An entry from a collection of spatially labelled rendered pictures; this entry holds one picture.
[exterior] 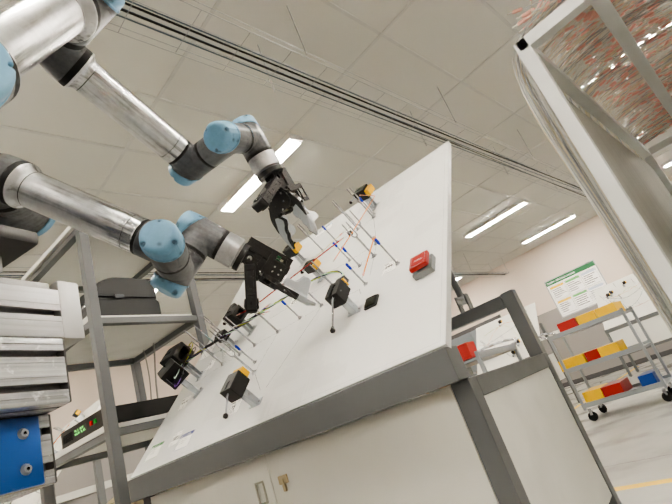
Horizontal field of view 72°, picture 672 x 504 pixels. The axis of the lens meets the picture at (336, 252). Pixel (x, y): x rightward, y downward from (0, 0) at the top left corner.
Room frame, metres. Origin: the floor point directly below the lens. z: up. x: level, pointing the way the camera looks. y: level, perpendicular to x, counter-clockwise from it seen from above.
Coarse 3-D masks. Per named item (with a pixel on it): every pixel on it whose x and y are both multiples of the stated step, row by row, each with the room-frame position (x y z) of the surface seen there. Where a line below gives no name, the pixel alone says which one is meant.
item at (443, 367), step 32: (448, 352) 0.90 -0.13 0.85; (384, 384) 0.98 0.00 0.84; (416, 384) 0.94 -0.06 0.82; (448, 384) 0.91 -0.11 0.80; (288, 416) 1.13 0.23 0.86; (320, 416) 1.08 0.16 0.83; (352, 416) 1.03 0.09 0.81; (224, 448) 1.26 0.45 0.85; (256, 448) 1.20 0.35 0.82; (160, 480) 1.43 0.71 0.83; (192, 480) 1.41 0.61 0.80
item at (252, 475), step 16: (240, 464) 1.30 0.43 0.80; (256, 464) 1.27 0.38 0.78; (208, 480) 1.38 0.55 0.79; (224, 480) 1.34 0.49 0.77; (240, 480) 1.31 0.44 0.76; (256, 480) 1.28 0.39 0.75; (160, 496) 1.51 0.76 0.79; (176, 496) 1.47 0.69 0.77; (192, 496) 1.43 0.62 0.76; (208, 496) 1.39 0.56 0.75; (224, 496) 1.35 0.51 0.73; (240, 496) 1.32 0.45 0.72; (256, 496) 1.28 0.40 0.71; (272, 496) 1.25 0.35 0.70
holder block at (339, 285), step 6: (336, 282) 1.17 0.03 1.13; (342, 282) 1.16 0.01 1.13; (330, 288) 1.17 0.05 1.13; (336, 288) 1.15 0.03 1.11; (342, 288) 1.16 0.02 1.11; (348, 288) 1.18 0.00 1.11; (330, 294) 1.15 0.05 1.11; (336, 294) 1.14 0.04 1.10; (342, 294) 1.15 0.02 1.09; (348, 294) 1.17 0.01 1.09; (330, 300) 1.16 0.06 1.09; (336, 300) 1.15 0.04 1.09; (342, 300) 1.15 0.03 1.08; (336, 306) 1.17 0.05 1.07
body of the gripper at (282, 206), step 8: (272, 168) 1.03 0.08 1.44; (280, 168) 1.05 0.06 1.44; (264, 176) 1.04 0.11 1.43; (272, 176) 1.05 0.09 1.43; (280, 176) 1.07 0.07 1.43; (288, 176) 1.09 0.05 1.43; (288, 184) 1.08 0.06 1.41; (296, 184) 1.08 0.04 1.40; (280, 192) 1.05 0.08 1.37; (288, 192) 1.05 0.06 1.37; (296, 192) 1.09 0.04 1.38; (304, 192) 1.10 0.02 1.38; (272, 200) 1.07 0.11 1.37; (280, 200) 1.06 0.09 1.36; (288, 200) 1.05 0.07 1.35; (304, 200) 1.10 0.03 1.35; (272, 208) 1.08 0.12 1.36; (280, 208) 1.07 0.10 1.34; (288, 208) 1.07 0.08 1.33
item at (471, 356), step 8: (464, 344) 3.65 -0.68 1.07; (472, 344) 3.73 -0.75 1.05; (496, 344) 4.46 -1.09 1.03; (512, 344) 4.18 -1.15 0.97; (464, 352) 3.67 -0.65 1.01; (472, 352) 3.68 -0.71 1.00; (480, 352) 3.58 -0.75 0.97; (488, 352) 3.70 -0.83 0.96; (496, 352) 3.83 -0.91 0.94; (504, 352) 4.07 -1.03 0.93; (464, 360) 3.69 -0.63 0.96; (472, 360) 3.58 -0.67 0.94; (480, 360) 3.55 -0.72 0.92; (520, 360) 4.24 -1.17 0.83; (472, 376) 4.50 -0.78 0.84
